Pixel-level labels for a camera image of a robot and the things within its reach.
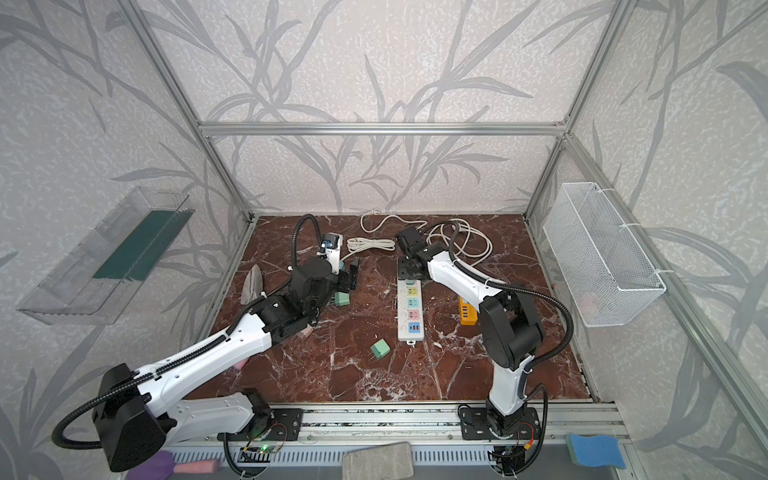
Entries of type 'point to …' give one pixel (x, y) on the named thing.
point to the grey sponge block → (390, 461)
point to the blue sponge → (598, 450)
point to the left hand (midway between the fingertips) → (350, 249)
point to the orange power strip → (468, 315)
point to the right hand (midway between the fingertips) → (409, 261)
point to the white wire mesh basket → (607, 275)
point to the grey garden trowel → (253, 285)
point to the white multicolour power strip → (410, 311)
